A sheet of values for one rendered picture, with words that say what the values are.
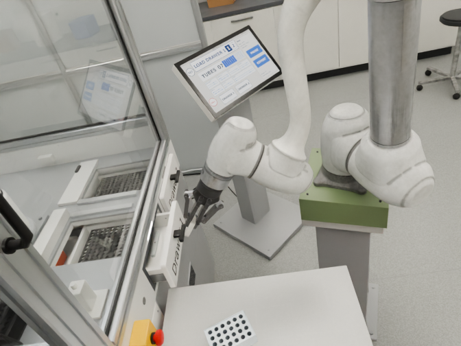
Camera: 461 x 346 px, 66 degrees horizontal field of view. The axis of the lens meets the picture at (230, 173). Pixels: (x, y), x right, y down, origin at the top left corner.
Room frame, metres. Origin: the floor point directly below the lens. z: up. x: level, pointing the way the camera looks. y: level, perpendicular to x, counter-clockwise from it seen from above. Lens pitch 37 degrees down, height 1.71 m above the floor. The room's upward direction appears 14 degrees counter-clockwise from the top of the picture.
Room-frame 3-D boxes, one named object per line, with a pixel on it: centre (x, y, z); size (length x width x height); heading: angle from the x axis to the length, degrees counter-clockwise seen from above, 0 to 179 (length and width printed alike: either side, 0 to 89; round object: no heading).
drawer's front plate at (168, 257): (0.84, 0.24, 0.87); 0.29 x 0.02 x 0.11; 172
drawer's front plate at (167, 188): (1.16, 0.25, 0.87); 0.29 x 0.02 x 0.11; 172
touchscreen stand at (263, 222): (1.69, -0.13, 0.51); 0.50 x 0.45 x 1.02; 37
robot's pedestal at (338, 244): (0.96, -0.40, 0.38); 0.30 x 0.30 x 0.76; 62
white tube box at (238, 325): (0.52, 0.11, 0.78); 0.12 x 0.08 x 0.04; 104
